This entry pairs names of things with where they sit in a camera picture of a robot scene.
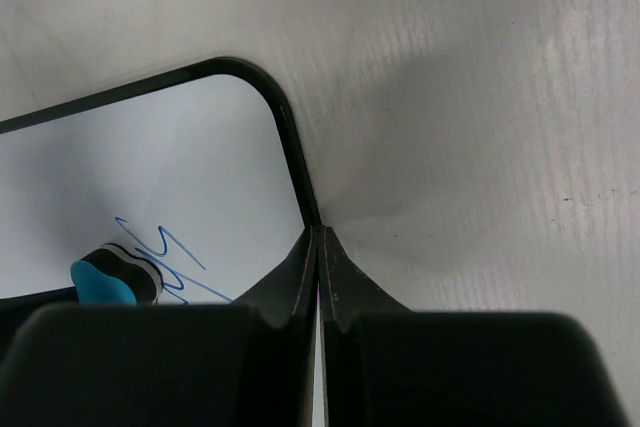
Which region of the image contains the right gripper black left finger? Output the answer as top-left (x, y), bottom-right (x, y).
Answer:
top-left (1, 228), bottom-right (317, 426)

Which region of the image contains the white whiteboard black rim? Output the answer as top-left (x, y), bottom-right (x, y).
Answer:
top-left (1, 57), bottom-right (320, 304)

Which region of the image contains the blue whiteboard eraser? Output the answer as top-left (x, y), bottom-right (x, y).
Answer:
top-left (70, 243), bottom-right (163, 305)

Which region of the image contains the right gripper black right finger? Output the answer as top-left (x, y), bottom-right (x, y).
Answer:
top-left (319, 227), bottom-right (628, 426)

